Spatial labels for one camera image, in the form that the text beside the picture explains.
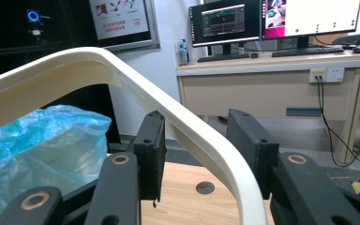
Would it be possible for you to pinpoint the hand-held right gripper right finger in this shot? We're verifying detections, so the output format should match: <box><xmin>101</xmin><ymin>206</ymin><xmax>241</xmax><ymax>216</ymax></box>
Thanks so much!
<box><xmin>226</xmin><ymin>108</ymin><xmax>280</xmax><ymax>201</ymax></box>

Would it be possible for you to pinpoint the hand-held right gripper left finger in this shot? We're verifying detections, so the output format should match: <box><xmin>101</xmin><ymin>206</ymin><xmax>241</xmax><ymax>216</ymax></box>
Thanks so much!
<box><xmin>132</xmin><ymin>111</ymin><xmax>168</xmax><ymax>202</ymax></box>

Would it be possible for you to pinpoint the white plastic bin ring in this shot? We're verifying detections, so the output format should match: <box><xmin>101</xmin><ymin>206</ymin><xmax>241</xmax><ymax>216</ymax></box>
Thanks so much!
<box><xmin>0</xmin><ymin>46</ymin><xmax>269</xmax><ymax>225</ymax></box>

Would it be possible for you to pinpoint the blue plastic bag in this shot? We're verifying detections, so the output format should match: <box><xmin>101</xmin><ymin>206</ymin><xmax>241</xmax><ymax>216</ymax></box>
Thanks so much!
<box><xmin>0</xmin><ymin>104</ymin><xmax>113</xmax><ymax>225</ymax></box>

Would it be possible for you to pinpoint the beige office desk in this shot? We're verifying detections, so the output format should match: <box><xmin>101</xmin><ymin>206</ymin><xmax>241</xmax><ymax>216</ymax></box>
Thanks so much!
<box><xmin>175</xmin><ymin>49</ymin><xmax>360</xmax><ymax>164</ymax></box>

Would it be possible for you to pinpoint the white partition panel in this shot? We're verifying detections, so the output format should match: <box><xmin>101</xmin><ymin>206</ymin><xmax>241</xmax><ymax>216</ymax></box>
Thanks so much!
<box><xmin>107</xmin><ymin>0</ymin><xmax>208</xmax><ymax>139</ymax></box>

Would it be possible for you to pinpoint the short black keyboard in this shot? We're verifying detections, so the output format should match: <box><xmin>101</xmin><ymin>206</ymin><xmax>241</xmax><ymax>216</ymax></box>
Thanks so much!
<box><xmin>197</xmin><ymin>52</ymin><xmax>250</xmax><ymax>63</ymax></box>

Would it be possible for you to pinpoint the clear water bottle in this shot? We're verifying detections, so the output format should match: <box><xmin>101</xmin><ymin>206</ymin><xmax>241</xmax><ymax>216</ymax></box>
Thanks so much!
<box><xmin>177</xmin><ymin>38</ymin><xmax>190</xmax><ymax>67</ymax></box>

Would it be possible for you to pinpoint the long black keyboard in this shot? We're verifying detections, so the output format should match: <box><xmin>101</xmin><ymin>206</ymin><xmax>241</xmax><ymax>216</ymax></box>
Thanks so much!
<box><xmin>271</xmin><ymin>45</ymin><xmax>346</xmax><ymax>58</ymax></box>

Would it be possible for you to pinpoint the dark-screen computer monitor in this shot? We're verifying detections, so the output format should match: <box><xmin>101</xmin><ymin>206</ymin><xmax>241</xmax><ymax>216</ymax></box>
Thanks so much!
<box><xmin>188</xmin><ymin>0</ymin><xmax>262</xmax><ymax>56</ymax></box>

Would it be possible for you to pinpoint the framed display board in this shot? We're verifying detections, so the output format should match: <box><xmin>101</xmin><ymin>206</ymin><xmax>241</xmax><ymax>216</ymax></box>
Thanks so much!
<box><xmin>88</xmin><ymin>0</ymin><xmax>161</xmax><ymax>53</ymax></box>

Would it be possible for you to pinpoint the bright-screen computer monitor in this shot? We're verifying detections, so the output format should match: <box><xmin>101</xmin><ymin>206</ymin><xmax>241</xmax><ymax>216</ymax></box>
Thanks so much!
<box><xmin>260</xmin><ymin>0</ymin><xmax>360</xmax><ymax>50</ymax></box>

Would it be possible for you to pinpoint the dark office chair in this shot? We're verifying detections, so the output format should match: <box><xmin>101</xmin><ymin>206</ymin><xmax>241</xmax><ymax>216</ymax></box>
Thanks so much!
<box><xmin>332</xmin><ymin>32</ymin><xmax>360</xmax><ymax>52</ymax></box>

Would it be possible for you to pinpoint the grey cable tray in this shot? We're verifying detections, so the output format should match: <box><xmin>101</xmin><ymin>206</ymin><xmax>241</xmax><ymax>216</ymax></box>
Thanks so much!
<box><xmin>285</xmin><ymin>106</ymin><xmax>323</xmax><ymax>117</ymax></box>

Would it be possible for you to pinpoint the black power cable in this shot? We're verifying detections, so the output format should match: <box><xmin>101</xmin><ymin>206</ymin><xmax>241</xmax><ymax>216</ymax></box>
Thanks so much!
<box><xmin>314</xmin><ymin>75</ymin><xmax>360</xmax><ymax>169</ymax></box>

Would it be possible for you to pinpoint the white wall power socket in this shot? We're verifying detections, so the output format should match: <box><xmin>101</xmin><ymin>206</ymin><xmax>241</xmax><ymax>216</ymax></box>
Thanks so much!
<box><xmin>308</xmin><ymin>67</ymin><xmax>346</xmax><ymax>84</ymax></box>

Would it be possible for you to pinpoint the camera with blue ring light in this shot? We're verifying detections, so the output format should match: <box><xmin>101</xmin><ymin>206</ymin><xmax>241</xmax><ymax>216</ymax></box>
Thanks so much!
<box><xmin>25</xmin><ymin>8</ymin><xmax>51</xmax><ymax>44</ymax></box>

